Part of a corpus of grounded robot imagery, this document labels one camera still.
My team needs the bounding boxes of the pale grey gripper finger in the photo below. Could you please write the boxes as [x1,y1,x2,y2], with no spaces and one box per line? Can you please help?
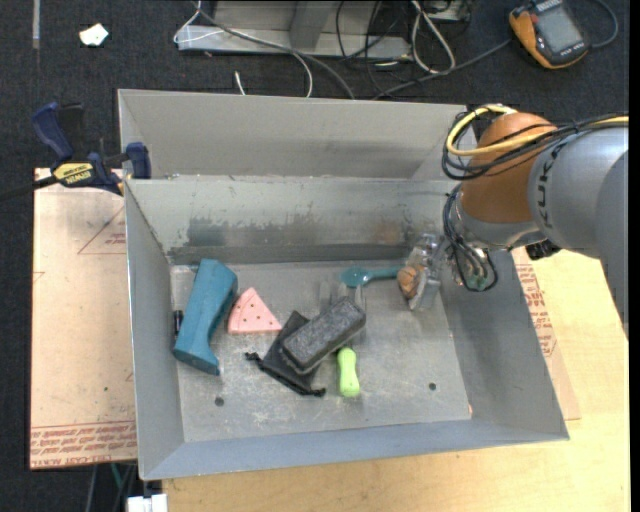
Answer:
[409,277,443,312]

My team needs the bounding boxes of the orange-brown toy bread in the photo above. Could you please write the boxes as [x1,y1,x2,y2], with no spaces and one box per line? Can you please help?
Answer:
[397,265,427,301]

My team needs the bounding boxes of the teal plastic spoon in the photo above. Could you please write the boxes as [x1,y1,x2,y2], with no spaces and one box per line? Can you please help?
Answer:
[339,265,407,289]

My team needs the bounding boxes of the dark grey felt eraser block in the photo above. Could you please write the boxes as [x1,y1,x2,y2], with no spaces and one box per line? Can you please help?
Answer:
[279,295,368,376]

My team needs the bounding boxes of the black cloth pouch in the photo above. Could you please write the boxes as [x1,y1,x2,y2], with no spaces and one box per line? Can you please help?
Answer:
[244,309,327,398]

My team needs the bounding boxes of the grey metal bin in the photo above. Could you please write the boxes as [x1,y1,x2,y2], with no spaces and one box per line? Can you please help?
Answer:
[117,88,571,482]

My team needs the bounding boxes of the pink toy watermelon slice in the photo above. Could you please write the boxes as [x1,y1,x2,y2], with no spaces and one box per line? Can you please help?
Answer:
[226,286,283,336]

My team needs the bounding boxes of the teal toy boot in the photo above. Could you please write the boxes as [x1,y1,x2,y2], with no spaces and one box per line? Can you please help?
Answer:
[172,257,240,377]

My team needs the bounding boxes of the brown cardboard board, red print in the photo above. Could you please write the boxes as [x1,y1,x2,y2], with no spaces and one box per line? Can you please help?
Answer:
[29,167,582,471]

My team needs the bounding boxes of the lime green handle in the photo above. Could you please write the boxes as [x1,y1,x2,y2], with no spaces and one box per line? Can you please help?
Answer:
[335,346,362,399]

